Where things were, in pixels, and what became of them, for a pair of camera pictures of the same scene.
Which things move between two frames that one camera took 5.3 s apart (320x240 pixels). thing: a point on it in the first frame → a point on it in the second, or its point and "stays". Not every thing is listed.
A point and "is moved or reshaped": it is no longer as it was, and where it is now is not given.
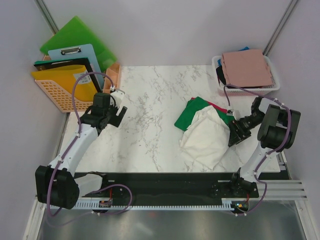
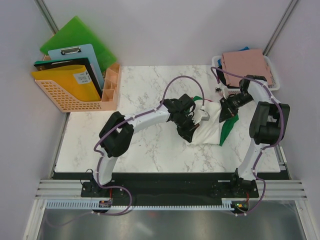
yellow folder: [64, 78] stays
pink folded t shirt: [246, 68] stays
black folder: [40, 65] stays
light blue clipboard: [82, 51] stays
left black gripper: [115, 120] → [188, 133]
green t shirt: [193, 105] is moved or reshaped
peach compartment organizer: [114, 71] stays
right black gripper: [235, 137] → [227, 110]
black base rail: [129, 186] stays
